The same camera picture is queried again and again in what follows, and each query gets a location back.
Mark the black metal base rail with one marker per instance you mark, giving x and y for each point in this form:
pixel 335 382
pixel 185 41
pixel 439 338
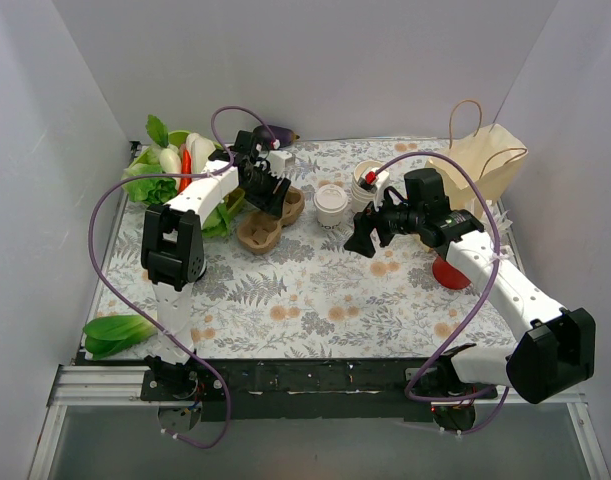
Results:
pixel 289 388

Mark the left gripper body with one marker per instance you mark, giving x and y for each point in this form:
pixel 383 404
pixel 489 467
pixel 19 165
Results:
pixel 269 188

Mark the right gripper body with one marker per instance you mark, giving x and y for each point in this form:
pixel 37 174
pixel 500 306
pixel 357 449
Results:
pixel 376 228

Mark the white napa cabbage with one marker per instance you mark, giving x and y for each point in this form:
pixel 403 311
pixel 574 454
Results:
pixel 199 149

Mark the red orange pepper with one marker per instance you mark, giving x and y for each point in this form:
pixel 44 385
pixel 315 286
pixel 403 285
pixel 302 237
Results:
pixel 186 170

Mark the white paper straws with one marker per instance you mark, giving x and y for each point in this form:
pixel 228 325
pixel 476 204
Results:
pixel 500 217

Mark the green plastic tray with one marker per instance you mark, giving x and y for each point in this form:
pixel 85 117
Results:
pixel 181 176

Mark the white daikon radish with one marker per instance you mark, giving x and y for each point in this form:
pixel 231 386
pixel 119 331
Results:
pixel 170 161

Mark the brown pulp cup carrier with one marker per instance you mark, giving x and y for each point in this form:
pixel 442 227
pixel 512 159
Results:
pixel 259 232

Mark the white paper coffee cup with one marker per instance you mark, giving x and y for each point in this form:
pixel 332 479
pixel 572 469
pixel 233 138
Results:
pixel 329 218

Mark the small kraft paper bag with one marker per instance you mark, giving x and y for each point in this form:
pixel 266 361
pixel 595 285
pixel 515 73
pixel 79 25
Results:
pixel 425 245

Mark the white plastic cup lid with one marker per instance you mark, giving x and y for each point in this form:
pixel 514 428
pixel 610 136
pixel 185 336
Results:
pixel 330 198

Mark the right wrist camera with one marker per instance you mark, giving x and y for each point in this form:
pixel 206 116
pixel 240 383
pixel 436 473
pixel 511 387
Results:
pixel 375 183

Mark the stack of white paper cups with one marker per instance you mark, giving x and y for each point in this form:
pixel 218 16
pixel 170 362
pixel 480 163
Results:
pixel 362 195

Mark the red cup holder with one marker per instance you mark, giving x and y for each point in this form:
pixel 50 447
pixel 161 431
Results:
pixel 448 276

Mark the green bok choy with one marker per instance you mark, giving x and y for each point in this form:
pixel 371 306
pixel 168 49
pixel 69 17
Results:
pixel 109 335

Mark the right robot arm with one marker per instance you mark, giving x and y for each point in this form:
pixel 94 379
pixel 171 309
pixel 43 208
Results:
pixel 555 347

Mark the purple eggplant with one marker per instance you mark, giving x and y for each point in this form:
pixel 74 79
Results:
pixel 267 135

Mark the green lettuce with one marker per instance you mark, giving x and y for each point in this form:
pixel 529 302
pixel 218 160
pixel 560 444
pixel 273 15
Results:
pixel 151 190

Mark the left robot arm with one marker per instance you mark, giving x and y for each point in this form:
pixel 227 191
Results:
pixel 172 247

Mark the brown paper bag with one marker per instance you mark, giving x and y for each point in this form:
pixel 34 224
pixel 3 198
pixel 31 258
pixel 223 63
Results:
pixel 490 155

